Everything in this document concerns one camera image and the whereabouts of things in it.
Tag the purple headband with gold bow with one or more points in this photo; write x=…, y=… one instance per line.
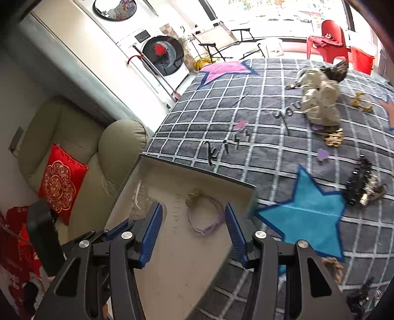
x=193, y=194

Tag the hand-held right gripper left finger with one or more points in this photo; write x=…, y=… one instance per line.
x=150, y=233

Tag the round floral plate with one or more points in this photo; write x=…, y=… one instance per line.
x=115, y=9

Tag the grey checked blanket with stars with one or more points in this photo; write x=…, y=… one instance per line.
x=246, y=101

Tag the beige armchair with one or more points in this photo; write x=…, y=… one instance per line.
x=77, y=135

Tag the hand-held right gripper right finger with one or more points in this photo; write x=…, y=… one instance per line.
x=235, y=233

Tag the red embroidered cushion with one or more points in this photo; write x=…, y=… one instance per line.
x=61, y=181

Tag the black claw hair clip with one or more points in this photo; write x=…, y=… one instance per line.
x=358, y=298

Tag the beige cloth pouch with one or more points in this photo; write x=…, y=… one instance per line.
x=320, y=95

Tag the red cloth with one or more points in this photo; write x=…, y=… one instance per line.
x=15, y=264

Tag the red plastic chair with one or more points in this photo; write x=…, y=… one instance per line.
x=331, y=37

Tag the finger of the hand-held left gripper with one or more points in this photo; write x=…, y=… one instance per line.
x=118, y=228

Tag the gold hair clip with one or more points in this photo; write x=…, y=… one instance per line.
x=333, y=138

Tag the red plastic basket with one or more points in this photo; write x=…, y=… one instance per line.
x=363, y=60

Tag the yellow flowers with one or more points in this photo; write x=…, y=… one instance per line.
x=201, y=64

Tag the folding chair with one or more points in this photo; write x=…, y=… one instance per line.
x=215, y=35

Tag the dark patterned cloth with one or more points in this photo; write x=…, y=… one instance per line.
x=337, y=71

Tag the black beaded headbands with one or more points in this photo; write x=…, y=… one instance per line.
x=358, y=181

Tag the white jewelry box green rim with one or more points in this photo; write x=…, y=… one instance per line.
x=184, y=261

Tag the white washing machine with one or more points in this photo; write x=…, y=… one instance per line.
x=163, y=61

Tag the black frame table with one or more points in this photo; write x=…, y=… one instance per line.
x=246, y=32

